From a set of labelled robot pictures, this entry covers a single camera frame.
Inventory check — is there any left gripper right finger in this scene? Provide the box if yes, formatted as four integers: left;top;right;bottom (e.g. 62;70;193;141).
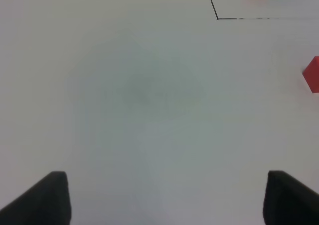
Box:
263;170;319;225

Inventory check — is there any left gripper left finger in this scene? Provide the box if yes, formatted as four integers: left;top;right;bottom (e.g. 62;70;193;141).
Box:
0;171;72;225

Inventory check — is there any red cube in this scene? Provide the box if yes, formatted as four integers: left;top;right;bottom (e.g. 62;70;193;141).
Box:
303;56;319;93

